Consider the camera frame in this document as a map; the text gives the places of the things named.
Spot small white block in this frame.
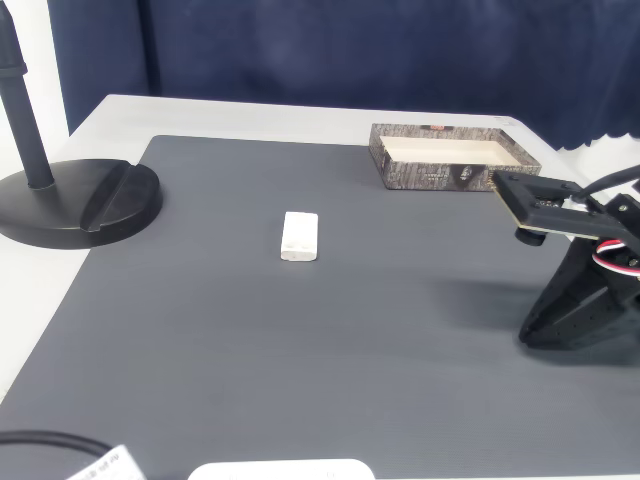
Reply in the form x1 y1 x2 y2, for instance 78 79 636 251
278 211 320 263

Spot patterned brown cardboard box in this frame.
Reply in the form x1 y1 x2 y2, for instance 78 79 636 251
368 123 544 193

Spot grey rubber mat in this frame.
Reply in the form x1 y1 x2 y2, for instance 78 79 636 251
0 134 640 480

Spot white flat device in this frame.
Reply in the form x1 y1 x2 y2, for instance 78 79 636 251
187 458 377 480

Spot black round stand base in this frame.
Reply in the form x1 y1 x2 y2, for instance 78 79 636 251
0 0 165 250

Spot red white black servo wires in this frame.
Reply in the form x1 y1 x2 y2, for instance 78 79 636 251
591 241 640 280

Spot thick black camera cable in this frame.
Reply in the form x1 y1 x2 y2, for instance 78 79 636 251
573 169 640 201

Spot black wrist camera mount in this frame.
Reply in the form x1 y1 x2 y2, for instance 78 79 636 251
492 169 617 247

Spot white printed cable tag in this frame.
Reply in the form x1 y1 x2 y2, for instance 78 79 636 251
69 444 146 480

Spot black cable with tag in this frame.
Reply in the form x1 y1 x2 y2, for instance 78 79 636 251
0 430 114 459

